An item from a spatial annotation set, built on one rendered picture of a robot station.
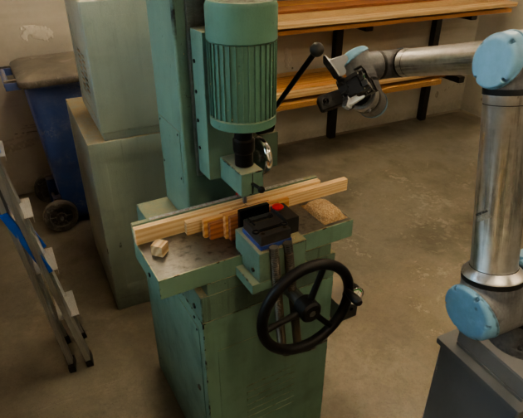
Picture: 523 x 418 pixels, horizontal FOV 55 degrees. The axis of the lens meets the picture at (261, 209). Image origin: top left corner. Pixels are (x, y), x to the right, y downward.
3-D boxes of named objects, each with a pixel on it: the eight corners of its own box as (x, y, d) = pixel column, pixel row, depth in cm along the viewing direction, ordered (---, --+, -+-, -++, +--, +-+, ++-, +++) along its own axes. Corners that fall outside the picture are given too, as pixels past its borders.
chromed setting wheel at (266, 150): (266, 182, 156) (266, 145, 150) (247, 167, 165) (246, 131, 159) (274, 180, 157) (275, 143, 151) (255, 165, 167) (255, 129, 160)
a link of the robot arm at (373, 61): (363, 56, 167) (374, 90, 165) (334, 60, 163) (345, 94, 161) (378, 41, 159) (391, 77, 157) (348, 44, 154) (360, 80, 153)
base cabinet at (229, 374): (213, 479, 173) (201, 326, 137) (158, 365, 216) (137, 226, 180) (321, 424, 191) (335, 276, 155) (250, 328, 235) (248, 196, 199)
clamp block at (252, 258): (257, 284, 127) (257, 255, 122) (234, 256, 137) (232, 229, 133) (306, 266, 133) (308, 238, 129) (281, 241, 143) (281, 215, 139)
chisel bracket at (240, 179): (241, 202, 140) (241, 175, 135) (220, 182, 150) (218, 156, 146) (265, 196, 143) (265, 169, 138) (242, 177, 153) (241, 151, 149)
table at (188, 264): (173, 323, 119) (170, 304, 116) (134, 257, 142) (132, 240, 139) (373, 251, 144) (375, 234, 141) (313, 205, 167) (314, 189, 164)
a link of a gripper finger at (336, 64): (338, 40, 132) (354, 65, 138) (318, 52, 134) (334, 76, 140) (339, 46, 130) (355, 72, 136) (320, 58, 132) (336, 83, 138)
